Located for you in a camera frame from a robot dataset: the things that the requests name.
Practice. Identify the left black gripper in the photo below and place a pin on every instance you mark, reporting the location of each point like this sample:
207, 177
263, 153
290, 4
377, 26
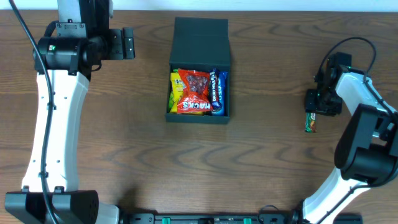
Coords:
128, 43

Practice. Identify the blue Oreo cookie pack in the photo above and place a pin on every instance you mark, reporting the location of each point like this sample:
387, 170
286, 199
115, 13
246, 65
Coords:
222, 78

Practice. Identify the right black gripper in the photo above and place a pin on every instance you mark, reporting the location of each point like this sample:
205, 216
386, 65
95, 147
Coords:
315, 104

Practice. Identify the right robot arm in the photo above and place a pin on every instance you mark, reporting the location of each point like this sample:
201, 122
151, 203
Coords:
366, 154

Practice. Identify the green Haribo gummy bag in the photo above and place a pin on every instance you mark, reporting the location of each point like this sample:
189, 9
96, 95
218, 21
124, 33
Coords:
171, 101

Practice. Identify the black gift box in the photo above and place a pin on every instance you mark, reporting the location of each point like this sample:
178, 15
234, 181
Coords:
201, 44

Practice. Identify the green red Milo bar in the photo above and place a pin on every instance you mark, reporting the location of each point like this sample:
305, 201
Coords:
310, 123

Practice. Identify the red Hacks candy bag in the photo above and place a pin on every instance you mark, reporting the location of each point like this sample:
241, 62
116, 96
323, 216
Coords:
194, 97

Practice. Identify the yellow candy bag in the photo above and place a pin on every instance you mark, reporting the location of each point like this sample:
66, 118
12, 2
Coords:
177, 87

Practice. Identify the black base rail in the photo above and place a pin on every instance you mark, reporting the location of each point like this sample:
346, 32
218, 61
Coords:
265, 218

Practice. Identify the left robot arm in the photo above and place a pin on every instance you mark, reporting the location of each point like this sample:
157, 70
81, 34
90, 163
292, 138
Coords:
71, 49

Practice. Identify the dark blue Dairy Milk bar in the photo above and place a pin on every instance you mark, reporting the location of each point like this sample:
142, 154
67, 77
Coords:
215, 96

